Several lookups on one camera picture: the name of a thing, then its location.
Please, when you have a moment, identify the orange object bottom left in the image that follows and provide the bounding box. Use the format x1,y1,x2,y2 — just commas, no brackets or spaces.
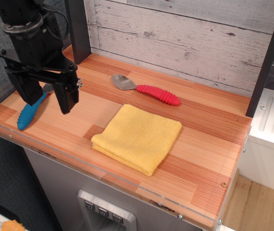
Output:
1,220,26,231

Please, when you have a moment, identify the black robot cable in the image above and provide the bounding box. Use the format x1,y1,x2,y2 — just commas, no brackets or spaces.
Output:
42,6,70,41

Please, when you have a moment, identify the dark right shelf post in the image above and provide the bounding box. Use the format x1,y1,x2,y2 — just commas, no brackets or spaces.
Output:
245,0,274,118

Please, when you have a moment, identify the white toy sink unit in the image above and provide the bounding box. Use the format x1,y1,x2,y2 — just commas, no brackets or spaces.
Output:
237,35,274,196

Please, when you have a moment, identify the blue handled metal fork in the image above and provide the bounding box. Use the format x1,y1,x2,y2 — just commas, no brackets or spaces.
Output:
17,83,54,130

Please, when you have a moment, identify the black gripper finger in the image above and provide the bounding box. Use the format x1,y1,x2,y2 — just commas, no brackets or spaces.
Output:
53,83,79,115
6,70,43,106

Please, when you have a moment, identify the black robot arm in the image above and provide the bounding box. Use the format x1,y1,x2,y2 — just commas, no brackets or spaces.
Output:
0,0,82,114

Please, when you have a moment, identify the dark left shelf post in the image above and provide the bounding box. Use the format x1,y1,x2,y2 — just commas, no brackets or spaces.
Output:
64,0,91,64

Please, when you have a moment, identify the silver dispenser button panel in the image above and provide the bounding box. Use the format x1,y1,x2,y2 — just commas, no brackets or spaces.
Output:
78,190,137,231

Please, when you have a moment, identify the yellow folded dish towel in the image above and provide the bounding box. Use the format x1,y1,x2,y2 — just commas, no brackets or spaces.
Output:
91,104,182,177

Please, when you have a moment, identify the dark shelf post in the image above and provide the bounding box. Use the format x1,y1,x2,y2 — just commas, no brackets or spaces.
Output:
245,0,274,118
64,0,91,64

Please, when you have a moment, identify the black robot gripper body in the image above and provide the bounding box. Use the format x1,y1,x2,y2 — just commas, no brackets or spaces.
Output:
0,14,82,91

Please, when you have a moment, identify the red handled metal spoon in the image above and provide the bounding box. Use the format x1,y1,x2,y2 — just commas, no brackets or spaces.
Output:
112,74,181,106

